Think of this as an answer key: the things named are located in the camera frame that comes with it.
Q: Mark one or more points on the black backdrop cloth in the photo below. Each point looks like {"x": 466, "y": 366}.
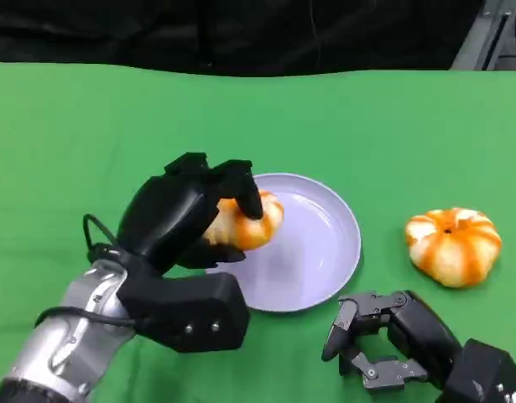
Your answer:
{"x": 199, "y": 33}

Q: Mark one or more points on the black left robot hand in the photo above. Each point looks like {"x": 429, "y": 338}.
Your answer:
{"x": 165, "y": 218}

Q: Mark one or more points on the lilac plate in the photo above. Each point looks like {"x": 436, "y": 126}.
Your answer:
{"x": 308, "y": 252}

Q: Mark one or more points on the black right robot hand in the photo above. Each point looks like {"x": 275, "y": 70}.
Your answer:
{"x": 421, "y": 336}

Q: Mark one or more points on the grey aluminium frame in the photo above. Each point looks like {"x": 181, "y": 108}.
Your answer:
{"x": 475, "y": 38}

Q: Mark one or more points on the green table cloth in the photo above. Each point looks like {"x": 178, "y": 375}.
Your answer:
{"x": 366, "y": 138}

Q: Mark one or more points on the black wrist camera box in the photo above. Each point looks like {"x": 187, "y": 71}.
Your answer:
{"x": 480, "y": 373}
{"x": 190, "y": 298}

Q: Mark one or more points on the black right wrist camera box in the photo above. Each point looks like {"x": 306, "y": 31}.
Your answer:
{"x": 480, "y": 373}

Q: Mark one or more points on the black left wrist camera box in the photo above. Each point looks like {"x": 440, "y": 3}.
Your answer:
{"x": 190, "y": 298}

